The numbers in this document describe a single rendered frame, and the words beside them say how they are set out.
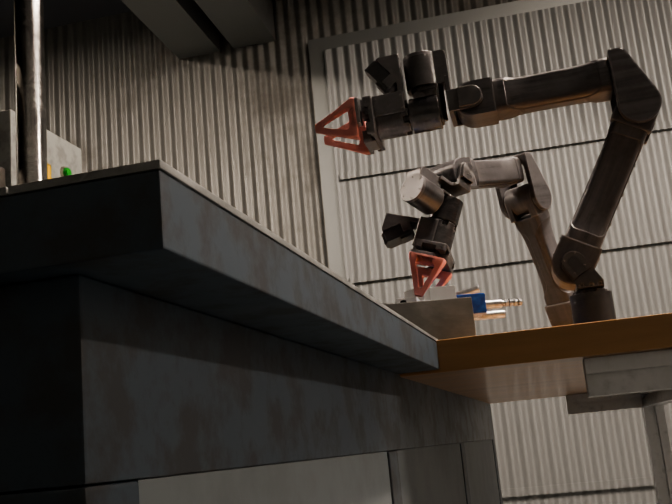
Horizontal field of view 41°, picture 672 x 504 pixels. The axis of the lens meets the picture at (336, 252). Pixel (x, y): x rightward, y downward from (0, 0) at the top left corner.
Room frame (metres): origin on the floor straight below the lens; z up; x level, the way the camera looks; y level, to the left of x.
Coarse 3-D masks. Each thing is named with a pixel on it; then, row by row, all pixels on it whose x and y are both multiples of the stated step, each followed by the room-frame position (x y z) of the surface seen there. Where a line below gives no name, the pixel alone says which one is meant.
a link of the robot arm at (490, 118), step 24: (552, 72) 1.34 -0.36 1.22; (576, 72) 1.33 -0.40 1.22; (600, 72) 1.31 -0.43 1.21; (624, 72) 1.29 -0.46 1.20; (504, 96) 1.34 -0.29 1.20; (528, 96) 1.34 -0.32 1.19; (552, 96) 1.34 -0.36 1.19; (576, 96) 1.34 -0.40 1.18; (600, 96) 1.34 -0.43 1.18; (624, 96) 1.29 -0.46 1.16; (648, 96) 1.29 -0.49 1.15; (480, 120) 1.38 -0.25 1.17; (648, 120) 1.29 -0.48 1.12
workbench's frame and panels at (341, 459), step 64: (64, 192) 0.37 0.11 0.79; (128, 192) 0.36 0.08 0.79; (192, 192) 0.39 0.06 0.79; (0, 256) 0.37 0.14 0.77; (64, 256) 0.37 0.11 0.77; (128, 256) 0.36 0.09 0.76; (192, 256) 0.38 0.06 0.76; (256, 256) 0.47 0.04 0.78; (0, 320) 0.39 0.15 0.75; (64, 320) 0.39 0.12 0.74; (128, 320) 0.43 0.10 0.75; (192, 320) 0.50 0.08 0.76; (256, 320) 0.57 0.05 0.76; (320, 320) 0.60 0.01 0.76; (384, 320) 0.80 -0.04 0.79; (0, 384) 0.39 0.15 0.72; (64, 384) 0.39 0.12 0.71; (128, 384) 0.43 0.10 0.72; (192, 384) 0.50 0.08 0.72; (256, 384) 0.60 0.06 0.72; (320, 384) 0.76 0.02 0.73; (384, 384) 1.02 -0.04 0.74; (0, 448) 0.39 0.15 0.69; (64, 448) 0.39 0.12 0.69; (128, 448) 0.42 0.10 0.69; (192, 448) 0.49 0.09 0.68; (256, 448) 0.59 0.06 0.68; (320, 448) 0.74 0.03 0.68; (384, 448) 0.98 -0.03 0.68; (448, 448) 1.48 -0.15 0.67
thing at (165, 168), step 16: (160, 160) 0.36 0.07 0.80; (64, 176) 0.37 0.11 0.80; (80, 176) 0.36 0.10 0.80; (96, 176) 0.36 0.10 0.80; (112, 176) 0.36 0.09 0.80; (176, 176) 0.37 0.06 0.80; (0, 192) 0.37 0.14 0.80; (16, 192) 0.37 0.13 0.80; (208, 192) 0.41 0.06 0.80; (224, 208) 0.43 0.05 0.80; (256, 224) 0.47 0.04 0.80; (304, 256) 0.56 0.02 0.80; (352, 288) 0.68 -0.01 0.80; (432, 336) 1.07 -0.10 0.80
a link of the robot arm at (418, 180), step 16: (416, 176) 1.59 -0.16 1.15; (432, 176) 1.61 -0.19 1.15; (464, 176) 1.63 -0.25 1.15; (400, 192) 1.61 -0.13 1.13; (416, 192) 1.58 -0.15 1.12; (432, 192) 1.59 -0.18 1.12; (448, 192) 1.66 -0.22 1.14; (464, 192) 1.65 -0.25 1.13; (416, 208) 1.61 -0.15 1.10; (432, 208) 1.61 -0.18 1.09
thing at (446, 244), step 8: (440, 224) 1.62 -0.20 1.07; (448, 224) 1.63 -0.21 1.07; (440, 232) 1.62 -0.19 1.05; (448, 232) 1.63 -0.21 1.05; (416, 240) 1.61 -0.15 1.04; (424, 240) 1.60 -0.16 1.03; (440, 240) 1.62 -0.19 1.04; (448, 240) 1.63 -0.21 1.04; (416, 248) 1.63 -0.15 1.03; (432, 248) 1.62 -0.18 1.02; (440, 248) 1.59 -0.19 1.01; (448, 248) 1.61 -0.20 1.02
